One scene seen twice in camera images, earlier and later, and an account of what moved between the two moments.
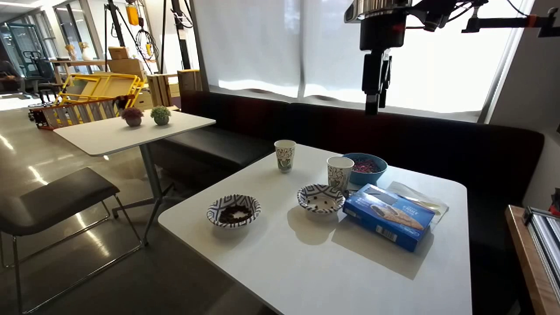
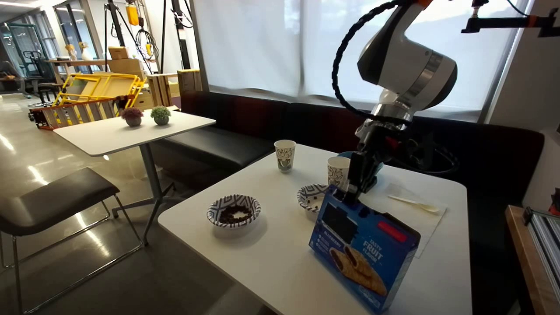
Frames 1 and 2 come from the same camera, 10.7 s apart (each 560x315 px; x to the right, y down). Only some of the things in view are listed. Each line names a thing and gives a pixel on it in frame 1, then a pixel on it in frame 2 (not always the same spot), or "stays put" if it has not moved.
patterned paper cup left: [283, 154] stays put
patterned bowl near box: [320, 198] stays put
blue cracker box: [390, 216] → [364, 247]
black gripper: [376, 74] → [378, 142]
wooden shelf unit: [535, 275] stays put
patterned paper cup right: [337, 172] stays put
